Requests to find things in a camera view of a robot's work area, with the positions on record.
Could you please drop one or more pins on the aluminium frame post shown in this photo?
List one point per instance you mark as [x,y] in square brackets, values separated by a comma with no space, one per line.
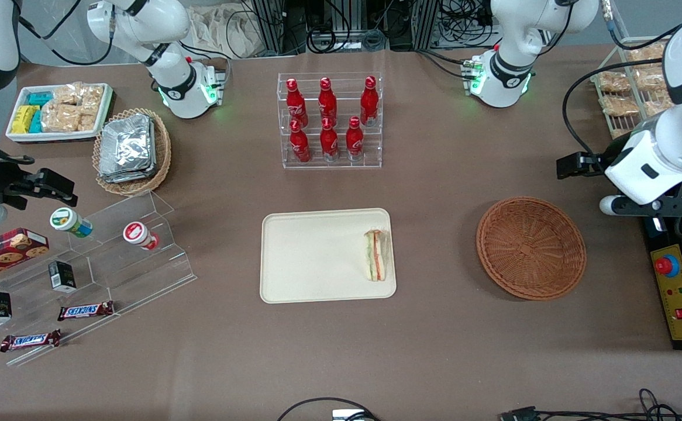
[271,23]
[426,23]

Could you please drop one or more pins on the triangular sandwich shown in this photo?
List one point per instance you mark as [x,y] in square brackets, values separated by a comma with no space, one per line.
[376,257]

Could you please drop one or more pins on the yellow snack packet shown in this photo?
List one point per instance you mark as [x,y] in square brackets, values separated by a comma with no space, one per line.
[24,118]

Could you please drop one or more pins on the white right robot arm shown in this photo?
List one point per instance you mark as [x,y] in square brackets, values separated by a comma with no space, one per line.
[142,23]

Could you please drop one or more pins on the light tan wicker basket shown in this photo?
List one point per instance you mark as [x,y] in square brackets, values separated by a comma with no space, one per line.
[130,187]

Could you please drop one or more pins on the clear wrapped rice cracker pack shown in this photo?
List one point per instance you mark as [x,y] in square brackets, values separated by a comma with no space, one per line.
[645,52]
[619,105]
[92,96]
[60,117]
[651,79]
[655,105]
[88,121]
[613,82]
[69,93]

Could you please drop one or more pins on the beige cloth bag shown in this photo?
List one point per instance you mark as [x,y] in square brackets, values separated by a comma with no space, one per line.
[224,32]

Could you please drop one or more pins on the brown wicker basket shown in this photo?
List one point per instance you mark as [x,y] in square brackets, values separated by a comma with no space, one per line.
[528,248]

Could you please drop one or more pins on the beige plastic tray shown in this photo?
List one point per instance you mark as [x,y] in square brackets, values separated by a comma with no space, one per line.
[317,257]

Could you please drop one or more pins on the red plaid cookie box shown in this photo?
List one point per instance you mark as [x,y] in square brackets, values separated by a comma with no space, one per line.
[2,251]

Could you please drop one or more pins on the red lid yogurt cup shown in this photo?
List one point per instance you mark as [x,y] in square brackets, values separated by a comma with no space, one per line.
[134,233]

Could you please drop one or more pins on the silver foil packet stack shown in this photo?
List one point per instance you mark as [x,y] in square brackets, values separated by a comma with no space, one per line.
[127,146]

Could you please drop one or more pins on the clear acrylic bottle rack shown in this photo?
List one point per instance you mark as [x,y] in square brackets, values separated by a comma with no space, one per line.
[376,158]

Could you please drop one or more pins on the teal snack packet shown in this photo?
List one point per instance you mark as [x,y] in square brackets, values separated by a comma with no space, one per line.
[40,98]
[37,121]

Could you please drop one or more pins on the green lid yogurt cup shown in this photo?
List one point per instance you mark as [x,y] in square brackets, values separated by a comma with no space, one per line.
[63,219]

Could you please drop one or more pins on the clear acrylic stepped shelf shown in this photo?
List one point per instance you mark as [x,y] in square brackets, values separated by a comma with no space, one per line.
[142,275]

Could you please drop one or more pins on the white rectangular snack tray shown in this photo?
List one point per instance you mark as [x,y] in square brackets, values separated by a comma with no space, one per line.
[48,137]

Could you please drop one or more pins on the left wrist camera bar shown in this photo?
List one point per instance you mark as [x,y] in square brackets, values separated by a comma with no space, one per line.
[651,206]

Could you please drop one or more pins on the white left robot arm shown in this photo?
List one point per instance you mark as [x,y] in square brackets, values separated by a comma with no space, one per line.
[519,35]

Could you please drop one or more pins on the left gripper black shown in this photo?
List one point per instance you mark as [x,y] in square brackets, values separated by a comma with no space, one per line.
[597,161]

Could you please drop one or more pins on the brown snickers bar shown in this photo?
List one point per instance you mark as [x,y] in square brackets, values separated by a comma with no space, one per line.
[30,340]
[85,310]

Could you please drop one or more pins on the red cola bottle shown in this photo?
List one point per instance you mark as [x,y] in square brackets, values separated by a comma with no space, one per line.
[368,100]
[329,140]
[327,100]
[354,140]
[295,104]
[299,143]

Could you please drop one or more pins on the red emergency stop button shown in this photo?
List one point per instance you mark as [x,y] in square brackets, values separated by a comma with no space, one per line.
[664,265]

